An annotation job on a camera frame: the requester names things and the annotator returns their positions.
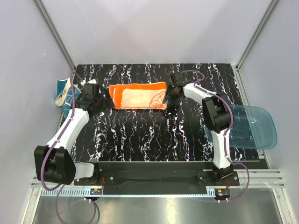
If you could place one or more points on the left small connector board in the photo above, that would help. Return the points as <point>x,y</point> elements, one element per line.
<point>96,191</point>

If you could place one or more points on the right small connector board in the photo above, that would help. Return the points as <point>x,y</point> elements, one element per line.
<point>222,194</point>

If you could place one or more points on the blue translucent plastic tray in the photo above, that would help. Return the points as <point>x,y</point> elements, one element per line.
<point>253,127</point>

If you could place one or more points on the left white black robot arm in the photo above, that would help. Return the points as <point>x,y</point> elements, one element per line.
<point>53,161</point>

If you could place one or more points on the slotted grey cable duct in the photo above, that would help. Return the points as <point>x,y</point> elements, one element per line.
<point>65,192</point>

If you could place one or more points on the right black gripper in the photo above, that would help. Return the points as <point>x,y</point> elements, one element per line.
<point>174,102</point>

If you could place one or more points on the right aluminium frame post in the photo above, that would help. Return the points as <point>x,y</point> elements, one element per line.
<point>264,20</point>

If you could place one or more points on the orange cartoon print towel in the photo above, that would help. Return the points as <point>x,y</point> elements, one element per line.
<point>138,96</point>

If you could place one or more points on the small connector board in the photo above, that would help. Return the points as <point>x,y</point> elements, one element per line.
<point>96,191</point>
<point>222,194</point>

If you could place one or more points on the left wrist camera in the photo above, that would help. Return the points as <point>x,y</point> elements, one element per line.
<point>93,81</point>

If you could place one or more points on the aluminium frame post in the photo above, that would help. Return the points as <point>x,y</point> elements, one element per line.
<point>264,20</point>
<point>50,25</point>

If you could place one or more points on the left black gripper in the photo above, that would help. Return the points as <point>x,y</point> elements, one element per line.
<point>107,103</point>

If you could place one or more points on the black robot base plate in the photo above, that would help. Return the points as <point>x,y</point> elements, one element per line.
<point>157,179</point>

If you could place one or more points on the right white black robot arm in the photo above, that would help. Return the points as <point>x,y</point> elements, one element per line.
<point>222,160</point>

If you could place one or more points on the teal and cream towel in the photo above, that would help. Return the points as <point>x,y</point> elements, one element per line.
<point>64,96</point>

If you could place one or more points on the left aluminium frame post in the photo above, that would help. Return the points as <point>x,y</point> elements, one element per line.
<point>50,25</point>

